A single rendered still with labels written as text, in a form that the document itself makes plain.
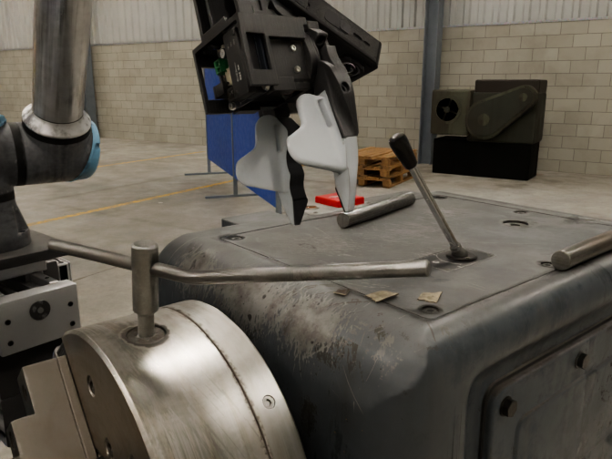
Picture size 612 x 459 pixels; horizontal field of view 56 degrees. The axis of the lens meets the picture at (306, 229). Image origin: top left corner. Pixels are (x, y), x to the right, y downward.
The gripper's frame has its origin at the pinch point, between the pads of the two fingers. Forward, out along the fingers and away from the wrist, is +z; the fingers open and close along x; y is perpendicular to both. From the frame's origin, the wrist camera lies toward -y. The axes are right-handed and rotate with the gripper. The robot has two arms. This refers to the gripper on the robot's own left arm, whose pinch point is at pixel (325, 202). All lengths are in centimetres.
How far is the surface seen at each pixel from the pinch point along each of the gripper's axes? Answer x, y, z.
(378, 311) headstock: -2.0, -5.1, 10.2
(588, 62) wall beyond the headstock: -372, -913, -173
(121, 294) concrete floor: -368, -111, 15
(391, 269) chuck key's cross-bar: 7.0, 1.4, 5.8
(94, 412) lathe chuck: -18.5, 15.8, 13.7
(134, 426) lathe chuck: -8.7, 15.8, 13.7
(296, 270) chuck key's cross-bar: 0.7, 4.8, 4.7
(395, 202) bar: -25.8, -36.1, 0.1
